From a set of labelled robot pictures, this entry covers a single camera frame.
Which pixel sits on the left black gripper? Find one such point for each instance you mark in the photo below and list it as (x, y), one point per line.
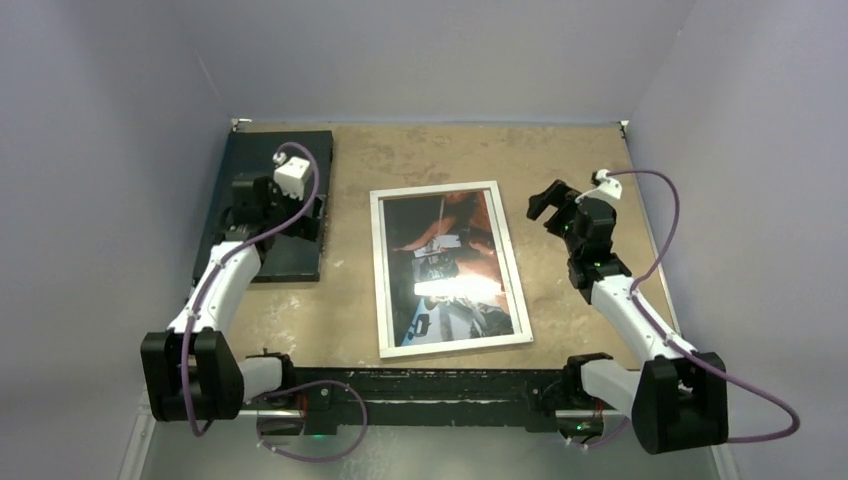
(307, 227)

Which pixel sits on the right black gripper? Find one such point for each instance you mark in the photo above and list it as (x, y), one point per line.
(557, 195)

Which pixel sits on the printed photo with white border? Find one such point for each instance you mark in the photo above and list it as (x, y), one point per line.
(447, 265)

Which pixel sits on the wooden picture frame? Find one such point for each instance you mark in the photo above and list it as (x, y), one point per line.
(446, 276)

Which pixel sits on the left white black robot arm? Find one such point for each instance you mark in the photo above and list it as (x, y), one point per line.
(199, 331)

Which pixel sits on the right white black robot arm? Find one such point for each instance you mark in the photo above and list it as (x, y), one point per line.
(642, 351)

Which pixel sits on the black flat box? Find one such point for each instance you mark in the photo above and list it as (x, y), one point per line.
(291, 259)

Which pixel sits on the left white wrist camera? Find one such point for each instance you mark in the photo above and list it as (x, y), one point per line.
(291, 174)

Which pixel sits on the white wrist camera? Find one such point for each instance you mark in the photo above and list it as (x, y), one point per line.
(605, 187)
(291, 174)

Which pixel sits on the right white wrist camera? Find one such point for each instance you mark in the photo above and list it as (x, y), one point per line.
(605, 187)

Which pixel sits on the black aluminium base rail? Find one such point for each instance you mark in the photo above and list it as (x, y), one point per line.
(417, 397)

